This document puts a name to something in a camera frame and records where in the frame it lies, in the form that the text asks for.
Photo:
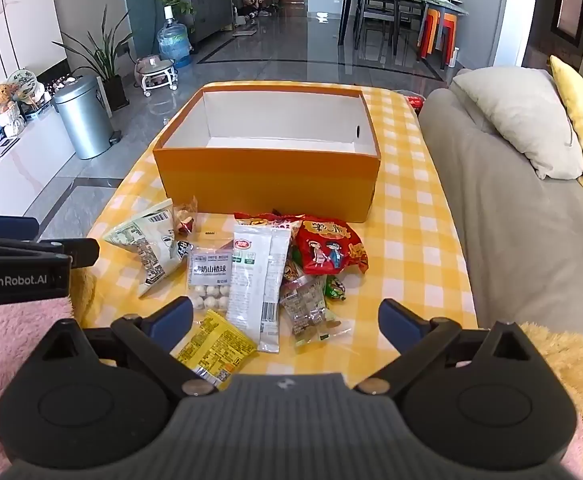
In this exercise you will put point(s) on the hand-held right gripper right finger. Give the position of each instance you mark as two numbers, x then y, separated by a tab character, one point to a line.
401	322

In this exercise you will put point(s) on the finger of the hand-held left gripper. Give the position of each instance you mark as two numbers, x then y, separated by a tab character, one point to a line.
6	225
81	252

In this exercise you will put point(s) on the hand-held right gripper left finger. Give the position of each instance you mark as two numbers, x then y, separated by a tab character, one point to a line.
174	316

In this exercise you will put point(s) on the yellow snack packet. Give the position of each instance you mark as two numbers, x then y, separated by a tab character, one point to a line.
216	345

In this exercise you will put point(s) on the clear packet of white balls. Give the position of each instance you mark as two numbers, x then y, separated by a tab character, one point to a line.
210	270

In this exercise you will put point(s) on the green sausage packet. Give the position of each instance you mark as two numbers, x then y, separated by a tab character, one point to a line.
335	289

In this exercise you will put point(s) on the small clear snack packet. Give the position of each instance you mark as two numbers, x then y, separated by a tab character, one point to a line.
324	327
301	305

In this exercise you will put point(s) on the long white snack packet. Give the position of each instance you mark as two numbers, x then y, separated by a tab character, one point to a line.
254	285

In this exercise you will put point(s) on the small clear red candy packet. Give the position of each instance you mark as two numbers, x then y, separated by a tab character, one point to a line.
186	217

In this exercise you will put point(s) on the red cartoon snack packet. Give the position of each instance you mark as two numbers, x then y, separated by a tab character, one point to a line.
329	250

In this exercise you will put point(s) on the clear packet with brown snack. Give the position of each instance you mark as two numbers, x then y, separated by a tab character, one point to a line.
292	270

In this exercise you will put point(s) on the orange strips snack packet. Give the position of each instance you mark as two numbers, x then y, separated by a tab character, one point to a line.
256	220

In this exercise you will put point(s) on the orange cardboard box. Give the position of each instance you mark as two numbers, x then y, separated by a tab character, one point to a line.
266	180

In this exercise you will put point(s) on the white low cabinet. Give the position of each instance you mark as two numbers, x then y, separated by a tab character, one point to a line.
21	170

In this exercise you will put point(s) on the pink fluffy blanket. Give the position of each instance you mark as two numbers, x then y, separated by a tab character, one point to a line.
1	340

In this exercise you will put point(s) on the yellow checked tablecloth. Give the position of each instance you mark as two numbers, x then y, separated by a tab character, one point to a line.
411	240

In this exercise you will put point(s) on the brown plush bear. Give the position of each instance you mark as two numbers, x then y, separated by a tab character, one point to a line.
2	95

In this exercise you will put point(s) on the silver trash can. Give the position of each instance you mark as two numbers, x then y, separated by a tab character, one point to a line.
83	120

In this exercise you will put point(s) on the round paper fan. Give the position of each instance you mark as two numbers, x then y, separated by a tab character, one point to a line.
23	82

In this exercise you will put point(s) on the grey sofa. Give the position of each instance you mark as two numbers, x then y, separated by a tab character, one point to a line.
521	240

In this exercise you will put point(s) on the yellow plush blanket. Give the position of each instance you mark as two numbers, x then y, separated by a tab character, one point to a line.
566	355

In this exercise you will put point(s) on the potted long-leaf plant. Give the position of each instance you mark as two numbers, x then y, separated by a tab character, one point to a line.
106	60

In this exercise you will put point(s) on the white rolling stool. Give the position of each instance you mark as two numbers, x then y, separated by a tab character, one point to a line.
156	72

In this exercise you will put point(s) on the red plastic bag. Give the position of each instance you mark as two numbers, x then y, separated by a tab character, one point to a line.
415	102

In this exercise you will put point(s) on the blue water jug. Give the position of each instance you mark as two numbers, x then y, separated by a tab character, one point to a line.
174	42

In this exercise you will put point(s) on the grey pillow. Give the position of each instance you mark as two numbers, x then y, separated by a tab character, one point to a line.
521	115

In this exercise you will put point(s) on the white upright cylinder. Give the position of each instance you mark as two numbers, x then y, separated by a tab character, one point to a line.
455	57

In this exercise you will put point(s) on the grey sideboard cabinet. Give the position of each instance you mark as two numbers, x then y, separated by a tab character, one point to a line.
211	0

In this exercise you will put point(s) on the orange plastic stool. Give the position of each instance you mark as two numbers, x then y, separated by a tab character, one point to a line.
450	25
429	25

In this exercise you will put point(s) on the dining table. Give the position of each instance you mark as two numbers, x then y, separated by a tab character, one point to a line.
441	2

